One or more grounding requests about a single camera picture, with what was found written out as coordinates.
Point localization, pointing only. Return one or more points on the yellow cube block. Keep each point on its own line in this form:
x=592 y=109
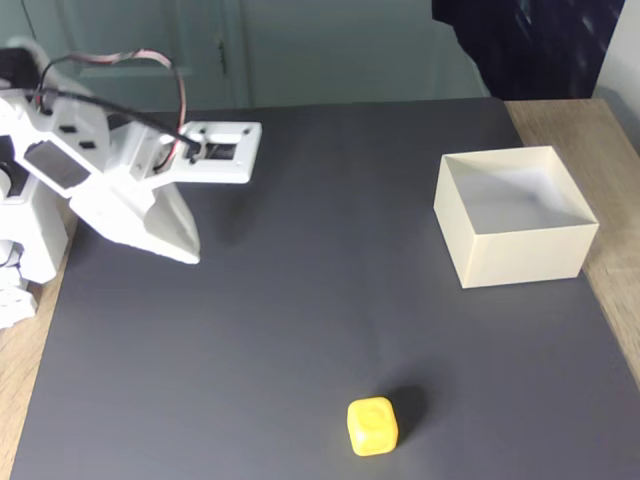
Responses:
x=372 y=427

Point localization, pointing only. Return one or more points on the white open box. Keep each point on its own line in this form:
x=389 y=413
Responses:
x=520 y=250

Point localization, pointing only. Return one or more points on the dark grey table mat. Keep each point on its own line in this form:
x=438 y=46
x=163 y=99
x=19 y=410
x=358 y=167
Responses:
x=300 y=300

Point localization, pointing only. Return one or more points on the pale green door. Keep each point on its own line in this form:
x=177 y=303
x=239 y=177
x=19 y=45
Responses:
x=310 y=50

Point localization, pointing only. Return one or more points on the black glossy object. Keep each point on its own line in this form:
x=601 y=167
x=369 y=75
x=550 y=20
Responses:
x=530 y=50

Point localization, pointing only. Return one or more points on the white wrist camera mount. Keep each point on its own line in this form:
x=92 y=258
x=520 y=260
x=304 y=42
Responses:
x=225 y=170

